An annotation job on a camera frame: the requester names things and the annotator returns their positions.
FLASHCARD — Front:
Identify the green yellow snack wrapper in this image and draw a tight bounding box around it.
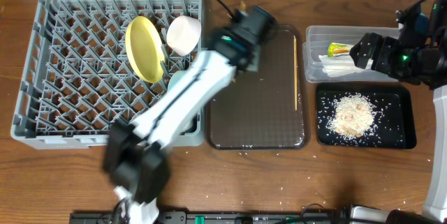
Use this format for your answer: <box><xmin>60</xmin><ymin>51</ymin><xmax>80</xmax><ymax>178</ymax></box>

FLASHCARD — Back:
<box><xmin>327</xmin><ymin>43</ymin><xmax>353</xmax><ymax>57</ymax></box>

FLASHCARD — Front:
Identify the wooden chopstick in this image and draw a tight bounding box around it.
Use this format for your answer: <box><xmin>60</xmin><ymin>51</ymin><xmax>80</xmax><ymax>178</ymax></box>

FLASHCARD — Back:
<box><xmin>240</xmin><ymin>1</ymin><xmax>247</xmax><ymax>12</ymax></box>
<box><xmin>293</xmin><ymin>36</ymin><xmax>298</xmax><ymax>112</ymax></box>

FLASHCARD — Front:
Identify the light blue bowl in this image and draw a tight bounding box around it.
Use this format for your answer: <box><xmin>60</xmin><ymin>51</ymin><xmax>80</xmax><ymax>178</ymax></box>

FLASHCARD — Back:
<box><xmin>168</xmin><ymin>70</ymin><xmax>186</xmax><ymax>91</ymax></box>

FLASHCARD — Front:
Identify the yellow round plate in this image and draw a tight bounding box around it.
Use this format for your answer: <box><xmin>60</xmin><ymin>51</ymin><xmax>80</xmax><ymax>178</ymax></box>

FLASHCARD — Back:
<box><xmin>125</xmin><ymin>16</ymin><xmax>165</xmax><ymax>83</ymax></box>

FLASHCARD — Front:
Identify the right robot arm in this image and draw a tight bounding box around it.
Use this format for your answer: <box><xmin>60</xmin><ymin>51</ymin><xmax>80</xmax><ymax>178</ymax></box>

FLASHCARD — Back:
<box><xmin>349</xmin><ymin>0</ymin><xmax>446</xmax><ymax>223</ymax></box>

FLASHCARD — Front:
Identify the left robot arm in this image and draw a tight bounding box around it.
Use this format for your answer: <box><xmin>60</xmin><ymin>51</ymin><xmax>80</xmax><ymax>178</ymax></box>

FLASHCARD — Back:
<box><xmin>103</xmin><ymin>6</ymin><xmax>277</xmax><ymax>223</ymax></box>

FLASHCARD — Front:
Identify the clear plastic waste bin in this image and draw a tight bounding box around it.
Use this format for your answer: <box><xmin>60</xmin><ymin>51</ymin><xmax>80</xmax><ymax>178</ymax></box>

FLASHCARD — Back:
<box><xmin>302</xmin><ymin>25</ymin><xmax>400</xmax><ymax>82</ymax></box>

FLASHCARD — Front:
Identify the pile of rice waste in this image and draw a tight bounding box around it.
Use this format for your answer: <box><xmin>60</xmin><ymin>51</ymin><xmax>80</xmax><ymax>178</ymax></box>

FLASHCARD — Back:
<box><xmin>327</xmin><ymin>94</ymin><xmax>383</xmax><ymax>140</ymax></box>

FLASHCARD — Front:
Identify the black rectangular tray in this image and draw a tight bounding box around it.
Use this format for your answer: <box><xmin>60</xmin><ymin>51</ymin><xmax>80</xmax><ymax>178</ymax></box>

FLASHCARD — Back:
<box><xmin>316</xmin><ymin>82</ymin><xmax>417</xmax><ymax>149</ymax></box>

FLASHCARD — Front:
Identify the dark brown serving tray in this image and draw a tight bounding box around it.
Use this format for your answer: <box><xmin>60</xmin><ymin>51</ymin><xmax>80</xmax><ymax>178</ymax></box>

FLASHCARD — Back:
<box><xmin>206</xmin><ymin>24</ymin><xmax>310</xmax><ymax>150</ymax></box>

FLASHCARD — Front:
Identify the grey plastic dish rack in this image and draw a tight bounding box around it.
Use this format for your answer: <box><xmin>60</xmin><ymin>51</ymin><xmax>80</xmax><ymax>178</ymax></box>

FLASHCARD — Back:
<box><xmin>10</xmin><ymin>0</ymin><xmax>204</xmax><ymax>149</ymax></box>

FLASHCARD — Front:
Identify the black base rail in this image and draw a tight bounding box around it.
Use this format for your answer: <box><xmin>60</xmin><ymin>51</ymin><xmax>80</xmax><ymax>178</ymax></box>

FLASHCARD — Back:
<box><xmin>68</xmin><ymin>211</ymin><xmax>356</xmax><ymax>224</ymax></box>

